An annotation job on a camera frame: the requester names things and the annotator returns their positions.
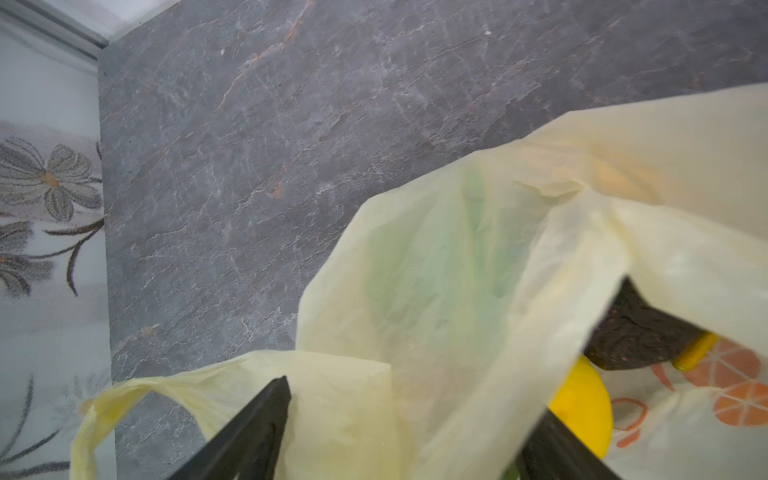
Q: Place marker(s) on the dark brown fake fruit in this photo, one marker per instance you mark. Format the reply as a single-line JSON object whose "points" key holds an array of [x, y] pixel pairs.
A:
{"points": [[635, 335]]}

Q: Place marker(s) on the yellow fake lemon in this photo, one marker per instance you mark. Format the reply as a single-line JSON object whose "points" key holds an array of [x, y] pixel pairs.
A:
{"points": [[583, 405]]}

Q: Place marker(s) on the pale yellow plastic bag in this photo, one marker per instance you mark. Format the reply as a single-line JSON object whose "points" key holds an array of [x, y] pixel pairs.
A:
{"points": [[431, 342]]}

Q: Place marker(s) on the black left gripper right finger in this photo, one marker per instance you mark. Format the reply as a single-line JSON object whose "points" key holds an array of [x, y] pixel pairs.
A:
{"points": [[553, 452]]}

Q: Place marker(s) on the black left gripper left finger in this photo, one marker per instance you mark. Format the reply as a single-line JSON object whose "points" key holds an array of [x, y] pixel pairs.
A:
{"points": [[248, 446]]}

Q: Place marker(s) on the yellow fake banana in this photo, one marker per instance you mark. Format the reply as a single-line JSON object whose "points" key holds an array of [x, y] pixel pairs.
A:
{"points": [[695, 352]]}

